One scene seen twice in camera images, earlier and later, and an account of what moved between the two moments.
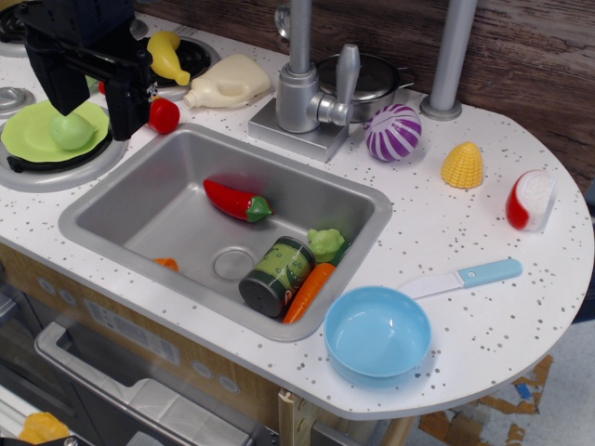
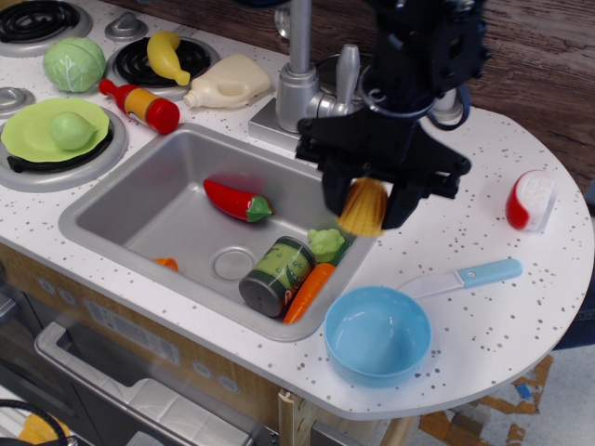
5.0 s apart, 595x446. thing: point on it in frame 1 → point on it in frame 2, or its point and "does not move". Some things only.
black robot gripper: [99, 34] → [347, 144]
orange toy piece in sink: [168, 262] does not move
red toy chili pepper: [249, 208] does not move
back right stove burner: [194, 56] does not move
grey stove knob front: [13, 99] does not move
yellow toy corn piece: [463, 165] → [364, 207]
